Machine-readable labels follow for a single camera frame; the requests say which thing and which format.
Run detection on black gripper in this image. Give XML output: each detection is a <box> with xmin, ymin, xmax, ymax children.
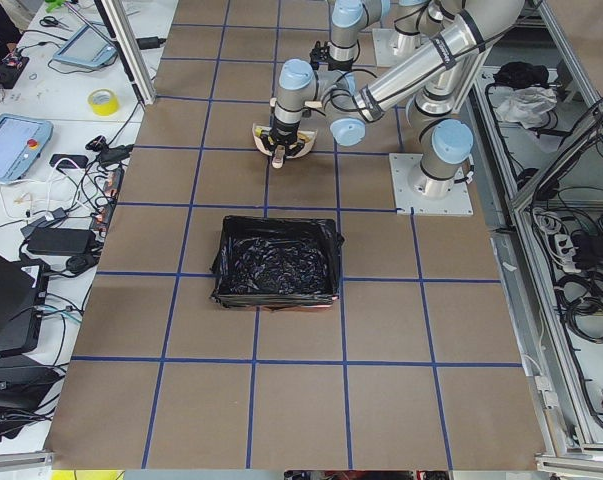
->
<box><xmin>263</xmin><ymin>122</ymin><xmax>304</xmax><ymax>153</ymax></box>
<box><xmin>309</xmin><ymin>42</ymin><xmax>332</xmax><ymax>68</ymax></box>

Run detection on white plastic dustpan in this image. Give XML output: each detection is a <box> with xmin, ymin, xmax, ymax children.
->
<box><xmin>251</xmin><ymin>124</ymin><xmax>318</xmax><ymax>169</ymax></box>

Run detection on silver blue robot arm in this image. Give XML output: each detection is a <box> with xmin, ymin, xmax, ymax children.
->
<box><xmin>252</xmin><ymin>1</ymin><xmax>524</xmax><ymax>198</ymax></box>
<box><xmin>309</xmin><ymin>0</ymin><xmax>465</xmax><ymax>72</ymax></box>

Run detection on black lined trash bin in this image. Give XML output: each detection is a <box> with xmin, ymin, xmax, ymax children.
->
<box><xmin>211</xmin><ymin>215</ymin><xmax>344</xmax><ymax>310</ymax></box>

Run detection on yellow tape roll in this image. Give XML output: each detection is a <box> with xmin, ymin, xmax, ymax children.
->
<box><xmin>87</xmin><ymin>89</ymin><xmax>120</xmax><ymax>116</ymax></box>

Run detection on blue teach pendant far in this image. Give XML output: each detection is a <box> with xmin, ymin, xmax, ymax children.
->
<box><xmin>52</xmin><ymin>22</ymin><xmax>117</xmax><ymax>69</ymax></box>

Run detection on blue teach pendant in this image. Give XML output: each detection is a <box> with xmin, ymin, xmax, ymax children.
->
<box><xmin>52</xmin><ymin>22</ymin><xmax>117</xmax><ymax>69</ymax></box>
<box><xmin>0</xmin><ymin>114</ymin><xmax>53</xmax><ymax>185</ymax></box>

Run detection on white crumpled cloth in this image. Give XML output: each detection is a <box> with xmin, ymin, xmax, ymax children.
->
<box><xmin>495</xmin><ymin>87</ymin><xmax>558</xmax><ymax>129</ymax></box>

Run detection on black power adapter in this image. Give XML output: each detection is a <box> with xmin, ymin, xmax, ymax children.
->
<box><xmin>27</xmin><ymin>228</ymin><xmax>96</xmax><ymax>256</ymax></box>

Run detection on black scissors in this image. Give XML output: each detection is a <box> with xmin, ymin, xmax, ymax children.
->
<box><xmin>39</xmin><ymin>15</ymin><xmax>69</xmax><ymax>30</ymax></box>

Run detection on blue teach pendant near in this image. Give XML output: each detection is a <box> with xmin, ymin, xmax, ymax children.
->
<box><xmin>0</xmin><ymin>114</ymin><xmax>53</xmax><ymax>185</ymax></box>

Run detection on black laptop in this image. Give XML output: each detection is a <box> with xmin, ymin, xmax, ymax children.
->
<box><xmin>0</xmin><ymin>255</ymin><xmax>49</xmax><ymax>356</ymax></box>

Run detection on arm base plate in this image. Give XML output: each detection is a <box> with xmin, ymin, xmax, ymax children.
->
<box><xmin>372</xmin><ymin>28</ymin><xmax>421</xmax><ymax>67</ymax></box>
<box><xmin>389</xmin><ymin>153</ymin><xmax>473</xmax><ymax>217</ymax></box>

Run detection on aluminium frame post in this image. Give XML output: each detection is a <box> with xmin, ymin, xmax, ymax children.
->
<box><xmin>94</xmin><ymin>0</ymin><xmax>156</xmax><ymax>105</ymax></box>

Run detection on coiled black cables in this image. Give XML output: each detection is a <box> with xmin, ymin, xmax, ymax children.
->
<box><xmin>553</xmin><ymin>272</ymin><xmax>603</xmax><ymax>346</ymax></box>

